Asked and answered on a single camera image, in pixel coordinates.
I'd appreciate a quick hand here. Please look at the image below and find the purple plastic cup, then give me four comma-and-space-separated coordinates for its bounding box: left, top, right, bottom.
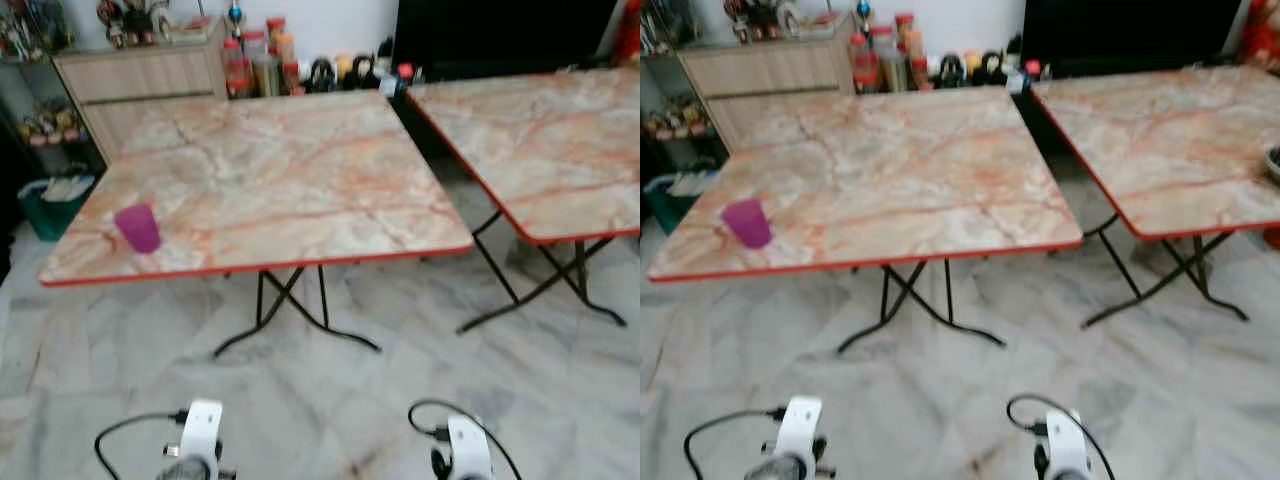
113, 203, 162, 254
722, 198, 773, 250

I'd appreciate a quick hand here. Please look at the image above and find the green storage bin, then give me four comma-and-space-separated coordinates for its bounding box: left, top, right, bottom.
17, 174, 97, 244
642, 169, 702, 234

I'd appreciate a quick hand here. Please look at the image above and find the glass display shelf with figurines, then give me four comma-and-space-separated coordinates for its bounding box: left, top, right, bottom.
0, 0, 107, 177
640, 0, 732, 172

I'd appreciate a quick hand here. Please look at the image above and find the light wooden drawer cabinet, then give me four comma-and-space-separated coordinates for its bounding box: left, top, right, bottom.
52, 40, 230, 162
677, 36, 859, 152

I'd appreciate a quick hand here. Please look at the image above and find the stainless steel tumbler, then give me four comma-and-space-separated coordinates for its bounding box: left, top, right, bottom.
879, 49, 907, 94
254, 55, 282, 99

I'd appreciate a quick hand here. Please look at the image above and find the black television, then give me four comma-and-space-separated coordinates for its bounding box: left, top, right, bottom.
1019, 0, 1252, 77
391, 0, 622, 82

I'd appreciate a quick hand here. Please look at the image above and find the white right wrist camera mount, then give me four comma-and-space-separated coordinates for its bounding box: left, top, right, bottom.
1042, 409, 1092, 480
444, 414, 494, 480

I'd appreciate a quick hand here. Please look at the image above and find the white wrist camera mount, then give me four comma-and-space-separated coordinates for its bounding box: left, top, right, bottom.
179, 398, 224, 473
1042, 409, 1092, 480
444, 414, 494, 480
779, 395, 824, 473

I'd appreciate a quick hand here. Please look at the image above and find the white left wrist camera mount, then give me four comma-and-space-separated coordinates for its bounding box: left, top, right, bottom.
179, 398, 224, 473
779, 395, 824, 473

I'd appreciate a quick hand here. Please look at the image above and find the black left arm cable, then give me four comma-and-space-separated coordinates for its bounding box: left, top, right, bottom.
682, 405, 787, 480
93, 409, 192, 480

